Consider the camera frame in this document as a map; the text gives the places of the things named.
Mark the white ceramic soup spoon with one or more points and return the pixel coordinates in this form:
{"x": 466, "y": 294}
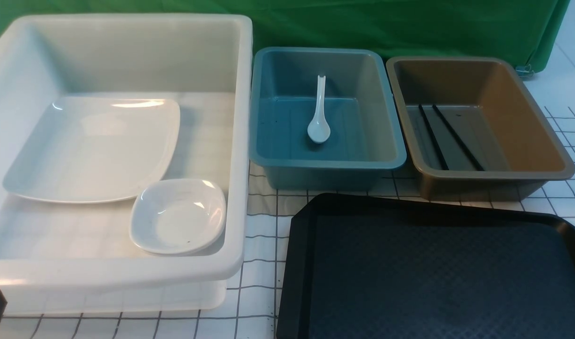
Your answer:
{"x": 318, "y": 129}

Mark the small white bowl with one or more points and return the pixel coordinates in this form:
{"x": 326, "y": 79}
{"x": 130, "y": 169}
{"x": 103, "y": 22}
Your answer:
{"x": 178, "y": 217}

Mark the black chopstick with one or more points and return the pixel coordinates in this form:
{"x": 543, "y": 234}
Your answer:
{"x": 434, "y": 141}
{"x": 459, "y": 140}

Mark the large white rectangular plate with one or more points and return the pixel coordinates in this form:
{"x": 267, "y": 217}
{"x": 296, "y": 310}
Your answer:
{"x": 90, "y": 150}

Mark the blue plastic bin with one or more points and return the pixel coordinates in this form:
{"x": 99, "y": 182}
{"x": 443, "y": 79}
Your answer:
{"x": 366, "y": 139}

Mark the black serving tray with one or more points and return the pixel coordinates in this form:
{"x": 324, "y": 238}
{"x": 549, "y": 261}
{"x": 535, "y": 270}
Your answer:
{"x": 360, "y": 267}

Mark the white checkered tablecloth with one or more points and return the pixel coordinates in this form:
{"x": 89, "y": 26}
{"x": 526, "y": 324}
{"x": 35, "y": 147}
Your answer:
{"x": 253, "y": 294}

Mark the brown plastic bin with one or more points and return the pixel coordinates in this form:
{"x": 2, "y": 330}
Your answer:
{"x": 491, "y": 109}

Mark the large white plastic bin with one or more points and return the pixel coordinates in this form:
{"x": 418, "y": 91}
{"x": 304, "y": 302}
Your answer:
{"x": 66, "y": 258}

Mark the metal clip on backdrop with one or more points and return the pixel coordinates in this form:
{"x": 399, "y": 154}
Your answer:
{"x": 525, "y": 71}

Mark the green cloth backdrop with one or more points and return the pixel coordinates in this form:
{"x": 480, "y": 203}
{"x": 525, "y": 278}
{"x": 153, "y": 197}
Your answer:
{"x": 520, "y": 32}

